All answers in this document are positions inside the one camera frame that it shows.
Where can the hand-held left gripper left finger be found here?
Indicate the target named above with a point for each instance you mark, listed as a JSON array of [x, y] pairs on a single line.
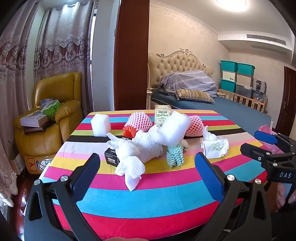
[[89, 176]]

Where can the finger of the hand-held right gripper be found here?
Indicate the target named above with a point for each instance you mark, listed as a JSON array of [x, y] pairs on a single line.
[[266, 137], [253, 150]]

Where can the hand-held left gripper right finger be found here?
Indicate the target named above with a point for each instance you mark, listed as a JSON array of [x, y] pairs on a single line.
[[209, 177]]

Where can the bin with pink bag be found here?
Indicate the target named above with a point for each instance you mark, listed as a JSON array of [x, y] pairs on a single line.
[[266, 129]]

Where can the white tissue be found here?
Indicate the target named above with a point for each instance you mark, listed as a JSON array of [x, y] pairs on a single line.
[[209, 135]]

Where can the pink foam fruit net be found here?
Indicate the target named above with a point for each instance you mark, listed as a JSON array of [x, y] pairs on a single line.
[[195, 126], [140, 120]]

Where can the cream medicine box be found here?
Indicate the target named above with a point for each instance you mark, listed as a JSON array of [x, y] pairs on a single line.
[[162, 114]]

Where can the person's right hand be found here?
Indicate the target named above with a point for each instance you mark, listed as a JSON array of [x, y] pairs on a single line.
[[281, 195]]

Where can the small black box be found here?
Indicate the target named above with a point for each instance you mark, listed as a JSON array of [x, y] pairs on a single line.
[[110, 157]]

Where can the green wavy striped cloth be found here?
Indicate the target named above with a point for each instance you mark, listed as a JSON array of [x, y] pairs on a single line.
[[174, 156]]

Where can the dark wooden door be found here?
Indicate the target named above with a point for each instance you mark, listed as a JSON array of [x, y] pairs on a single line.
[[288, 99]]

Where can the bed with blue sheet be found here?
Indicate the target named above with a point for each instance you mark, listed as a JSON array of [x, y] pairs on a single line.
[[231, 109]]

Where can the white crumpled paper towel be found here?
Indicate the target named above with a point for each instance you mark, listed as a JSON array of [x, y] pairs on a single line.
[[124, 147]]

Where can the striped colourful tablecloth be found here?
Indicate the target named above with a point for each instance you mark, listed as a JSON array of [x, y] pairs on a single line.
[[161, 197]]

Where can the white foam block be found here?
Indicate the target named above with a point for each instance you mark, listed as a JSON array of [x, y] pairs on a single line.
[[100, 125]]

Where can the black white checkered bag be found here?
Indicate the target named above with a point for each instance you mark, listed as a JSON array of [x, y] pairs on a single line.
[[259, 84]]

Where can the orange foam fruit net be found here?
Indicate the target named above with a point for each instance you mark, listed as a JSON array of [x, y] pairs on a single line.
[[128, 132]]

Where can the white foam sheet roll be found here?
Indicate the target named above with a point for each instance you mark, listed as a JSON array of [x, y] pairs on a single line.
[[174, 126]]

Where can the white crumpled paper wad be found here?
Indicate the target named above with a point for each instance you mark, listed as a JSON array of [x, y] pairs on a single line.
[[148, 146]]

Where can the yellow leather armchair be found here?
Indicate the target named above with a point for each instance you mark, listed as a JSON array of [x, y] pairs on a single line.
[[67, 111]]

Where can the flat brown box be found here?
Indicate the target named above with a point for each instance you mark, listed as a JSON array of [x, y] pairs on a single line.
[[34, 129]]

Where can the green packet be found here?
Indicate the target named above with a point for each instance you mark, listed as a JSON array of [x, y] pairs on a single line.
[[52, 107]]

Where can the flat white box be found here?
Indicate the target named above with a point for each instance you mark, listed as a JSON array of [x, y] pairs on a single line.
[[34, 118]]

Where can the stack of storage boxes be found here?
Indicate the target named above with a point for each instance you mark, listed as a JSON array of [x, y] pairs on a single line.
[[227, 66]]

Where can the striped pillow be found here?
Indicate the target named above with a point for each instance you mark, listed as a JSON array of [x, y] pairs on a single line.
[[194, 95]]

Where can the light blue tissue pack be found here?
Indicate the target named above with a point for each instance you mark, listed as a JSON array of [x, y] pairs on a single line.
[[45, 102]]

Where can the blue duvet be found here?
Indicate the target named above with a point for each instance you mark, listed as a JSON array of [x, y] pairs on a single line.
[[185, 81]]

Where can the air conditioner vent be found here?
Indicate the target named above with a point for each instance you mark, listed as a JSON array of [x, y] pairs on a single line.
[[266, 39]]

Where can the beige tufted headboard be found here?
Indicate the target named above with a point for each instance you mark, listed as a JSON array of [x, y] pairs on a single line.
[[175, 62]]

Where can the dark red wooden panel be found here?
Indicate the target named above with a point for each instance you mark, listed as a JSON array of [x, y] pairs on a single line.
[[131, 58]]

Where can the lace curtain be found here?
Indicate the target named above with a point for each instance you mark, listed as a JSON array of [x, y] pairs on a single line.
[[13, 69], [67, 34]]

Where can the ceiling light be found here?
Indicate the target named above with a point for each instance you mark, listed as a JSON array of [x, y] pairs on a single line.
[[231, 3]]

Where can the wooden crib rail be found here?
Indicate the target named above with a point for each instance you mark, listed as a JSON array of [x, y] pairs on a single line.
[[245, 100]]

